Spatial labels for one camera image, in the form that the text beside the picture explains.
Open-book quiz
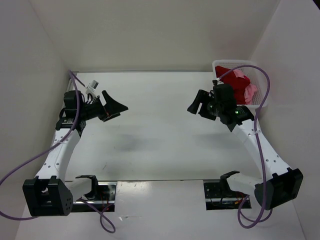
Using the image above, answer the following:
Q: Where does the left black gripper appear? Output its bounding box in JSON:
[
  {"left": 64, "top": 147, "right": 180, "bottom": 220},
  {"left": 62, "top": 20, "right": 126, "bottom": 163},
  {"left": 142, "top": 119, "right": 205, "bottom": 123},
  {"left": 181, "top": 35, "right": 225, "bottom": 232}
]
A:
[{"left": 79, "top": 90, "right": 128, "bottom": 122}]

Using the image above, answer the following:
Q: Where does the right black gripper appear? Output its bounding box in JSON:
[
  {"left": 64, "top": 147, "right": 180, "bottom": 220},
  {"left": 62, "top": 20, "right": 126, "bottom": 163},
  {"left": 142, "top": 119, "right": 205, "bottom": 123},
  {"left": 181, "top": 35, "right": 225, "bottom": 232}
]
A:
[{"left": 186, "top": 89, "right": 223, "bottom": 121}]

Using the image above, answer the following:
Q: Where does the dark red t shirt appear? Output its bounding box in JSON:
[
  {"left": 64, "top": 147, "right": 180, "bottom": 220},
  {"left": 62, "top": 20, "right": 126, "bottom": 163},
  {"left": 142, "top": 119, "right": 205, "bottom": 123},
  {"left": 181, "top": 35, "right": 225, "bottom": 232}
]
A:
[{"left": 221, "top": 69, "right": 252, "bottom": 105}]

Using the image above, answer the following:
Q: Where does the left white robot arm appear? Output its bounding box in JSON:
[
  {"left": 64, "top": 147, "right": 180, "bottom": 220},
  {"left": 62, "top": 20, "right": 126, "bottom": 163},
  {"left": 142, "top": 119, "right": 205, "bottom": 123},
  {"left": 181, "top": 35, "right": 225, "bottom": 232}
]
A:
[{"left": 22, "top": 90, "right": 129, "bottom": 217}]

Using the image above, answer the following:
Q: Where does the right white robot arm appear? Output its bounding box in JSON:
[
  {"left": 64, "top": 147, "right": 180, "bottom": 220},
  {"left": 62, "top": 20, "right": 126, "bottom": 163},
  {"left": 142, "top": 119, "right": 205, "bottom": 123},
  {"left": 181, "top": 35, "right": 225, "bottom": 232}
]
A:
[{"left": 187, "top": 89, "right": 303, "bottom": 210}]

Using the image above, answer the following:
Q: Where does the pink t shirt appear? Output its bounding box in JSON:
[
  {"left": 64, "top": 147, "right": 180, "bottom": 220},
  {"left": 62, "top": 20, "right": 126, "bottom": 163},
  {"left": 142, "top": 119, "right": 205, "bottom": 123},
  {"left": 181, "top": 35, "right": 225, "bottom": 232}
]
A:
[{"left": 233, "top": 69, "right": 258, "bottom": 105}]

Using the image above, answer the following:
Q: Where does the white plastic basket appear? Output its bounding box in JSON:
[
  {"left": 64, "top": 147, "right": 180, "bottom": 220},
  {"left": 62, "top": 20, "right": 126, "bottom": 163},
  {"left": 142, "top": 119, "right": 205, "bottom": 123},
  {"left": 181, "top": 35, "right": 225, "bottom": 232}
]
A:
[{"left": 212, "top": 59, "right": 267, "bottom": 109}]

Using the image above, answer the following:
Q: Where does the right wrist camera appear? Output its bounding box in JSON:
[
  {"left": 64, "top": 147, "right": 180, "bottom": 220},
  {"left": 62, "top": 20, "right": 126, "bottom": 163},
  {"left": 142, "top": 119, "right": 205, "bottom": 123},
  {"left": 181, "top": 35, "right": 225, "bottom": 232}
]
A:
[{"left": 213, "top": 84, "right": 237, "bottom": 106}]

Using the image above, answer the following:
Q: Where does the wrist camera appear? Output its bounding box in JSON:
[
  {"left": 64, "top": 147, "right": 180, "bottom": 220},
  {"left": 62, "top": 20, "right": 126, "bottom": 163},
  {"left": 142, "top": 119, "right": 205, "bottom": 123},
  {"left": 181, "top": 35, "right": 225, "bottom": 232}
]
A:
[
  {"left": 213, "top": 84, "right": 237, "bottom": 106},
  {"left": 63, "top": 90, "right": 83, "bottom": 111}
]

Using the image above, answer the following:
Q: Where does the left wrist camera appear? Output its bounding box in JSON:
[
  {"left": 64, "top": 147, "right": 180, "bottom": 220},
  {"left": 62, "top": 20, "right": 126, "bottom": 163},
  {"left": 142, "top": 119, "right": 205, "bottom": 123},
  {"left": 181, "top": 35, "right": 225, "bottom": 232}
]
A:
[{"left": 63, "top": 90, "right": 83, "bottom": 111}]

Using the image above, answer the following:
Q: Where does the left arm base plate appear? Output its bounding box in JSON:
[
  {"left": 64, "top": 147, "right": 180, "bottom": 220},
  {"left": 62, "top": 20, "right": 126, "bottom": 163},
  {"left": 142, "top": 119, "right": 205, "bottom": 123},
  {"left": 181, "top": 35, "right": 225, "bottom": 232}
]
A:
[{"left": 71, "top": 181, "right": 117, "bottom": 213}]

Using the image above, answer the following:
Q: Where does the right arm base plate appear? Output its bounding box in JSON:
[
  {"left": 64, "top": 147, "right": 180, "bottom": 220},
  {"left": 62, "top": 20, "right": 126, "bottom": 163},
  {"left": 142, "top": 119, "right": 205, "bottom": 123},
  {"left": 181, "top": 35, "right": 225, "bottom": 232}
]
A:
[{"left": 203, "top": 179, "right": 246, "bottom": 211}]

